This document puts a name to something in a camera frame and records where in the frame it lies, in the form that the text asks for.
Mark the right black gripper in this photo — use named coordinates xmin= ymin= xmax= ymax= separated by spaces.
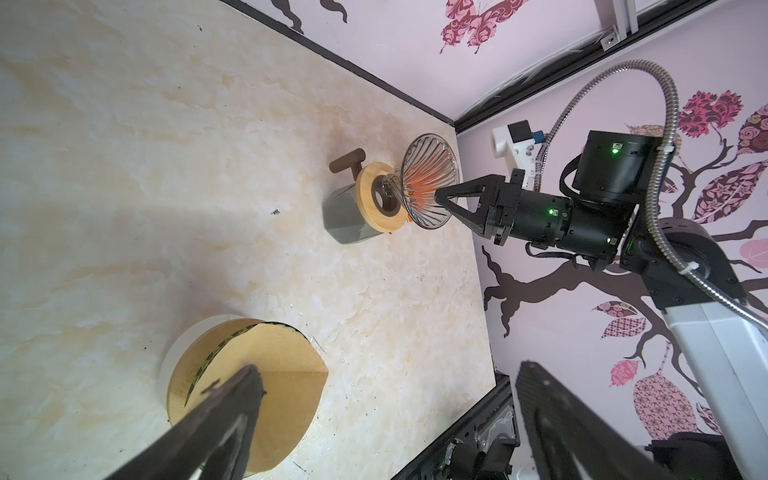
xmin=435 ymin=174 xmax=634 ymax=270

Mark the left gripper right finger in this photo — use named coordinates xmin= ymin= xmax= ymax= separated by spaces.
xmin=515 ymin=361 xmax=660 ymax=479

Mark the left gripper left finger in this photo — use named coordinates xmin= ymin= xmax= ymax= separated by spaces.
xmin=110 ymin=365 xmax=265 ymax=479

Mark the grey glass dripper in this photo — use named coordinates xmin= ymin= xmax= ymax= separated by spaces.
xmin=383 ymin=133 xmax=460 ymax=230

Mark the wooden ring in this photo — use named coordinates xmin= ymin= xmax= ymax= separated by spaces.
xmin=354 ymin=161 xmax=411 ymax=235

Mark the orange coffee filter pack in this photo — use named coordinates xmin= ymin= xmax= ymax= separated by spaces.
xmin=403 ymin=167 xmax=443 ymax=229

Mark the green glass dripper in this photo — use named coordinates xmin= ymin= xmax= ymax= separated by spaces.
xmin=168 ymin=318 xmax=296 ymax=407

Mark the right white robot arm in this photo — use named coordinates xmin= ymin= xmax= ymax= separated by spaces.
xmin=435 ymin=131 xmax=767 ymax=479

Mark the grey glass measuring cup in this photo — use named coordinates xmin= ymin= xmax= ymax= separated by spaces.
xmin=322 ymin=148 xmax=385 ymax=245

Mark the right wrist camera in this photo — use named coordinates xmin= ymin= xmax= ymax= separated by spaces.
xmin=491 ymin=120 xmax=546 ymax=189

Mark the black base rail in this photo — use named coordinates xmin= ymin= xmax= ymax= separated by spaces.
xmin=393 ymin=372 xmax=520 ymax=480

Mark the right metal cable conduit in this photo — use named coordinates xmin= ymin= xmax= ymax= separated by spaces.
xmin=532 ymin=58 xmax=768 ymax=334

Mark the rear aluminium rail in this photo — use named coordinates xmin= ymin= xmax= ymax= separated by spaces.
xmin=594 ymin=0 xmax=639 ymax=51

